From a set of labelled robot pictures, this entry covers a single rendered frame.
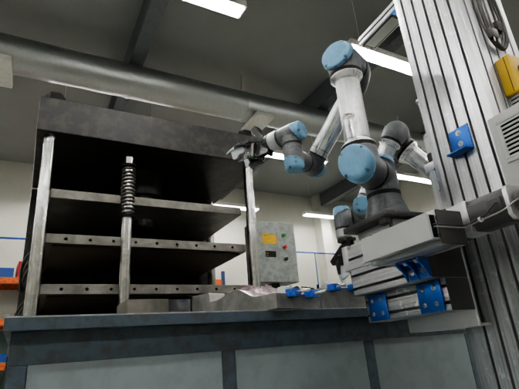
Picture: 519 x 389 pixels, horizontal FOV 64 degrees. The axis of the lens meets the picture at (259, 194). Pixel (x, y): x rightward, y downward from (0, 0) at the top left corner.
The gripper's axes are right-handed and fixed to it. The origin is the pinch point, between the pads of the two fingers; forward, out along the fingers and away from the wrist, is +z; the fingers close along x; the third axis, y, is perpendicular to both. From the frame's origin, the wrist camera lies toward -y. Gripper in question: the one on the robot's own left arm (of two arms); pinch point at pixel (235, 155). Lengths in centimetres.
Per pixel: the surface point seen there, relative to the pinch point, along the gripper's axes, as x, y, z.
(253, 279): 73, 29, 51
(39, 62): -10, -221, 280
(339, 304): 48, 58, -18
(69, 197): -24, -1, 98
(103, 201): -8, -3, 91
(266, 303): 10, 63, -9
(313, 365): 34, 82, -13
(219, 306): 12, 60, 17
